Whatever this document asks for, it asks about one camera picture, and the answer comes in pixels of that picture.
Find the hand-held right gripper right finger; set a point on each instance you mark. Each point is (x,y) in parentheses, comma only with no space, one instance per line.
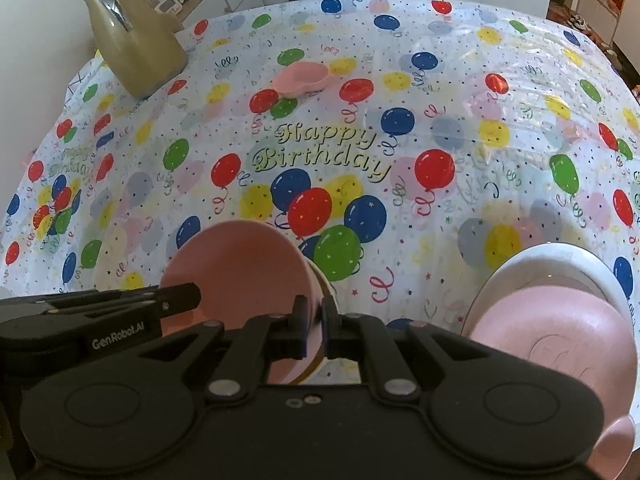
(330,330)

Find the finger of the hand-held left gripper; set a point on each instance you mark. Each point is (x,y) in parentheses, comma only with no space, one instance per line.
(180,297)

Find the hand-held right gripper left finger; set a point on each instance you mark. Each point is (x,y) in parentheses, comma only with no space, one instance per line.
(300,330)

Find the white plate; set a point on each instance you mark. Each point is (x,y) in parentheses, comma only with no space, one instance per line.
(540,265)

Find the pink plate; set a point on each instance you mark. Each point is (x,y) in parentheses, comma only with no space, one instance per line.
(550,340)

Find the balloon print tablecloth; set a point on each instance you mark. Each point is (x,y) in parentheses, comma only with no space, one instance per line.
(350,125)

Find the small pink bowl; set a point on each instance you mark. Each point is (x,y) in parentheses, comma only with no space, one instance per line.
(300,77)

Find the beige thermos jug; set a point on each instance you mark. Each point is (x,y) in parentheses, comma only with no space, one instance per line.
(140,45)

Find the row of shoes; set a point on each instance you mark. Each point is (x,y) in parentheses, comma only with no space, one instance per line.
(595,35)

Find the white cabinet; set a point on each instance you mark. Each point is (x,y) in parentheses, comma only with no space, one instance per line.
(597,10)

